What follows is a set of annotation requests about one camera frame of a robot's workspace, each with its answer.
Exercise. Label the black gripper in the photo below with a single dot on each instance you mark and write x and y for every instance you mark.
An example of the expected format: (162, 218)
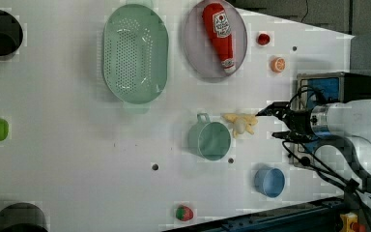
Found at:
(298, 122)

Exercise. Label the peeled banana toy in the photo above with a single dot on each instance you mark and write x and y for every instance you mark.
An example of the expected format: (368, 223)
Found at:
(241, 123)

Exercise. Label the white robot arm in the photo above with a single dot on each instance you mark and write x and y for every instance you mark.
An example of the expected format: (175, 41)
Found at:
(344, 174)

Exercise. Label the black toaster oven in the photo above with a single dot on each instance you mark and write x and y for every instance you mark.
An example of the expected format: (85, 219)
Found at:
(335, 87)

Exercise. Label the orange slice toy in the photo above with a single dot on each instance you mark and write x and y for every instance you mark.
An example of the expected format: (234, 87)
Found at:
(278, 65)

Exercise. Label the blue cup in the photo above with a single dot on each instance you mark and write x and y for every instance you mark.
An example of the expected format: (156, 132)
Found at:
(269, 181)

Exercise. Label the green mug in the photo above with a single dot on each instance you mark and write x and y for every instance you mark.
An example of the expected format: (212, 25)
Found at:
(208, 140)

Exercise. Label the red tomato toy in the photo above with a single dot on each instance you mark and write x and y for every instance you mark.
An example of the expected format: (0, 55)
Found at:
(263, 39)

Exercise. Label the lilac oval plate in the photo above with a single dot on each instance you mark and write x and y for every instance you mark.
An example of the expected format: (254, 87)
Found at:
(199, 50)

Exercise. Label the red ketchup bottle toy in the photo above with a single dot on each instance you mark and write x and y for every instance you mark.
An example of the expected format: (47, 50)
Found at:
(219, 32)

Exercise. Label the yellow emergency stop box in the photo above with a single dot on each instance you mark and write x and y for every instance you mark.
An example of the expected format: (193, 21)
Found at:
(350, 223)

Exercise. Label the red strawberry toy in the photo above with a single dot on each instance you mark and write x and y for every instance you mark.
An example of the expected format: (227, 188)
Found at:
(183, 213)

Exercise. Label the green oval colander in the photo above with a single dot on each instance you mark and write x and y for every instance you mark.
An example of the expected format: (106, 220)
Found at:
(135, 56)

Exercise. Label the blue metal frame rail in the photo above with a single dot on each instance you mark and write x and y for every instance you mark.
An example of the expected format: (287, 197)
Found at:
(314, 216)

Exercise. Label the black cylinder post lower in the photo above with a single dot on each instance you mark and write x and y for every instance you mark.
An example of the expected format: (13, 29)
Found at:
(23, 217)

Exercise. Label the black cylinder post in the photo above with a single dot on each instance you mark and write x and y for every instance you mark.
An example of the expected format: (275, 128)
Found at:
(23, 217)
(0, 32)

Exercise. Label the black cylinder post upper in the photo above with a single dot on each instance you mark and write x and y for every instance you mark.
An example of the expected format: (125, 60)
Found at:
(0, 32)

